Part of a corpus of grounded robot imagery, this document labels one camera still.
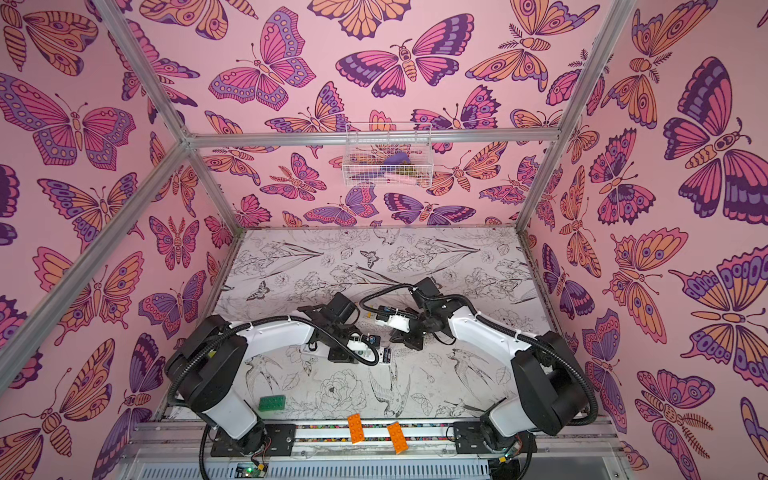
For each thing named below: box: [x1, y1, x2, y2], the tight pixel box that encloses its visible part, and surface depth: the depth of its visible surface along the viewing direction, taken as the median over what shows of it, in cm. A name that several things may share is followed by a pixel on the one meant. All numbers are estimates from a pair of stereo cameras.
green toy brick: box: [258, 395, 286, 411], surface depth 81 cm
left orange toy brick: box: [348, 413, 365, 444], surface depth 76 cm
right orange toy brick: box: [387, 422, 409, 455], surface depth 74 cm
